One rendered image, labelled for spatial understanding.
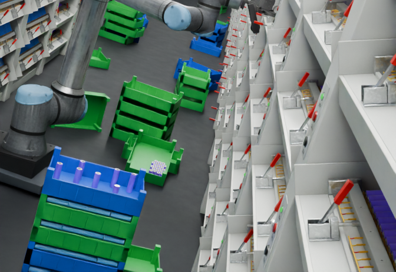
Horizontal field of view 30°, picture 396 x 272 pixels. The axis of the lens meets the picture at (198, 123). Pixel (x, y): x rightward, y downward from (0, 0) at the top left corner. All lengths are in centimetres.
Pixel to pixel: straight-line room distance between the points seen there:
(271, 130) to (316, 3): 33
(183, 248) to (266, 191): 141
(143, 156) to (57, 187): 157
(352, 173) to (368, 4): 26
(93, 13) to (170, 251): 104
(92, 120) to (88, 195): 194
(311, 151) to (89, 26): 214
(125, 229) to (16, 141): 105
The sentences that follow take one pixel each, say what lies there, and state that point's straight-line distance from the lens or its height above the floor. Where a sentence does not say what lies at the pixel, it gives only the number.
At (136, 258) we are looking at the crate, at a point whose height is 0.
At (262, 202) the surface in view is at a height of 76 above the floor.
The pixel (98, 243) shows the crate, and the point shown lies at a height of 28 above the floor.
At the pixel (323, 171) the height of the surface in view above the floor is 100.
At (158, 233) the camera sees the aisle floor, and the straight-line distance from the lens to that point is 314.
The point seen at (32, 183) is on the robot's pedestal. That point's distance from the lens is 314.
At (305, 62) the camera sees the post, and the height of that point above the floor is 104.
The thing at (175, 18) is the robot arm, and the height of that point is 92.
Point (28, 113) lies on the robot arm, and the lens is 316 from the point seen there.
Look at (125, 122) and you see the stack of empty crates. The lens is 404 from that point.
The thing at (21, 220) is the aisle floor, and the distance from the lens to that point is 295.
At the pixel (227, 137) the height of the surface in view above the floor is 39.
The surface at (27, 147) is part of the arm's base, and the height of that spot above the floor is 17.
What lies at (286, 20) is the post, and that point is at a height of 104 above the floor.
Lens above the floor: 133
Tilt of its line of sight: 16 degrees down
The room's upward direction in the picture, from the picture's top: 17 degrees clockwise
